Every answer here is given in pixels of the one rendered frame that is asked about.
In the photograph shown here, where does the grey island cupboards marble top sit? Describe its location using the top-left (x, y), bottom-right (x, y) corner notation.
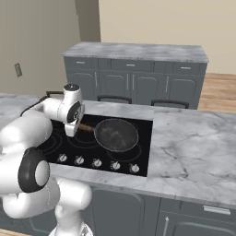
top-left (62, 41), bottom-right (210, 111)

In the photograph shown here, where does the black stool backrest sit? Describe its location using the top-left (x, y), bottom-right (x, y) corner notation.
top-left (97, 94), bottom-right (133, 105)
top-left (150, 99), bottom-right (190, 110)

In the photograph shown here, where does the dark frying pan wooden handle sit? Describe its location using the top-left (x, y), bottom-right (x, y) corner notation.
top-left (77, 118), bottom-right (140, 153)

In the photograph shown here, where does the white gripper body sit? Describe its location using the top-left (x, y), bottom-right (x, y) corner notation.
top-left (64, 120), bottom-right (82, 138)

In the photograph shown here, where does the grey cupboard door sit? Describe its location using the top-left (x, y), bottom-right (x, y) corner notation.
top-left (155, 211), bottom-right (236, 236)
top-left (88, 185), bottom-right (161, 236)
top-left (0, 202), bottom-right (60, 236)

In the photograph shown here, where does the silver drawer handle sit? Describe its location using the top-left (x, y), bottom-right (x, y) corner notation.
top-left (203, 205), bottom-right (231, 216)

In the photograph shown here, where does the silver door handle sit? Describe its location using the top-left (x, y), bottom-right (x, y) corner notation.
top-left (162, 216), bottom-right (170, 236)

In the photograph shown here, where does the silver hob knob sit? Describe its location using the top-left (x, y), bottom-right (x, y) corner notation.
top-left (91, 158), bottom-right (103, 169)
top-left (74, 155), bottom-right (85, 166)
top-left (128, 162), bottom-right (140, 174)
top-left (57, 153), bottom-right (68, 164)
top-left (110, 160), bottom-right (122, 171)

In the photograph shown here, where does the grey drawer front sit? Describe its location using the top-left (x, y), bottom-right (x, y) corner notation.
top-left (159, 196), bottom-right (236, 227)

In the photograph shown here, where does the black glass hob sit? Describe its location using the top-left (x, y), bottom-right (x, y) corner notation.
top-left (36, 113), bottom-right (154, 178)

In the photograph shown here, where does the grey wall socket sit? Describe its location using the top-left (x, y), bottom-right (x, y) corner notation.
top-left (13, 62), bottom-right (23, 78)

